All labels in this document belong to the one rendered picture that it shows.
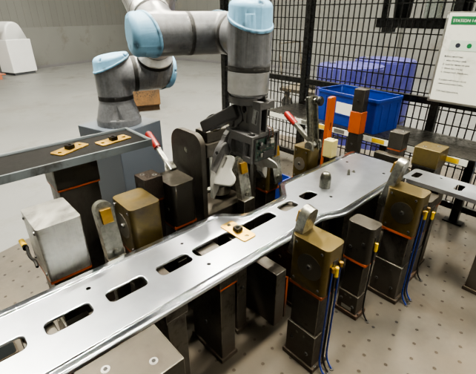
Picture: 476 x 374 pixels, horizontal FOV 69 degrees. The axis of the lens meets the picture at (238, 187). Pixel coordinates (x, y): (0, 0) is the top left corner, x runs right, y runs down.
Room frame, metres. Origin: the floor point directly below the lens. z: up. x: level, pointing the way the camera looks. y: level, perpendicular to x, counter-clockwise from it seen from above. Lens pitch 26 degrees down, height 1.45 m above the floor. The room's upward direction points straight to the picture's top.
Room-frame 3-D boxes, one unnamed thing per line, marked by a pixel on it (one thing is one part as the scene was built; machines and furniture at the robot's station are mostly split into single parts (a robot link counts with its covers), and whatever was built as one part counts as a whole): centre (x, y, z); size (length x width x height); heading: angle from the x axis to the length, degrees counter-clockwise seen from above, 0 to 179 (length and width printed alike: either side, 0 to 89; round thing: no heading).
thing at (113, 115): (1.21, 0.42, 1.15); 0.15 x 0.15 x 0.10
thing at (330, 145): (1.13, -0.32, 0.88); 0.04 x 0.04 x 0.37; 43
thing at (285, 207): (0.79, -0.13, 0.84); 0.12 x 0.05 x 0.29; 43
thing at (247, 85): (0.65, -0.02, 1.33); 0.08 x 0.08 x 0.05
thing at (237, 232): (0.67, 0.00, 1.01); 0.08 x 0.04 x 0.01; 43
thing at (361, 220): (0.72, -0.32, 0.84); 0.10 x 0.05 x 0.29; 43
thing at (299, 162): (1.12, -0.22, 0.87); 0.10 x 0.07 x 0.35; 43
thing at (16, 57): (9.82, 5.87, 0.64); 0.71 x 0.58 x 1.27; 149
